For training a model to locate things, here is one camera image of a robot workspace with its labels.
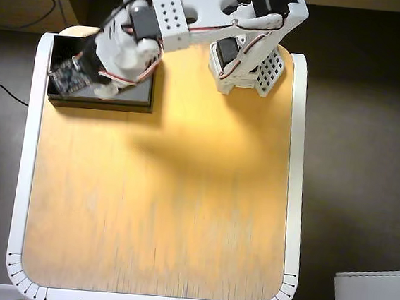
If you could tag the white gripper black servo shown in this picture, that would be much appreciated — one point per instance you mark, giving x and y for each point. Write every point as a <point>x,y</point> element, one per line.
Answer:
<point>107,91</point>

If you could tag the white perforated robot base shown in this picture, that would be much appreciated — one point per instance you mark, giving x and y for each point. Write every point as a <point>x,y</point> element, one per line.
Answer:
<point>271,72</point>

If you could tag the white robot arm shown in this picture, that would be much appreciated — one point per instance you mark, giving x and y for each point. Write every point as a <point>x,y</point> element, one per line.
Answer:
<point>217,3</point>

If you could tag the black bin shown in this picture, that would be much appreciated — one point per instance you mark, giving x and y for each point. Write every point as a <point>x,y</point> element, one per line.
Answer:
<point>141,93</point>

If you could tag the white flat device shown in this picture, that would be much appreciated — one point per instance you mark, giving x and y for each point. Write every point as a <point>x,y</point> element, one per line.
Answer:
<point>374,287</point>

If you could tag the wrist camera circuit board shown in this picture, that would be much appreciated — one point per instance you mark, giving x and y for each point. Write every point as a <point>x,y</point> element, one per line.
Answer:
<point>67,78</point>

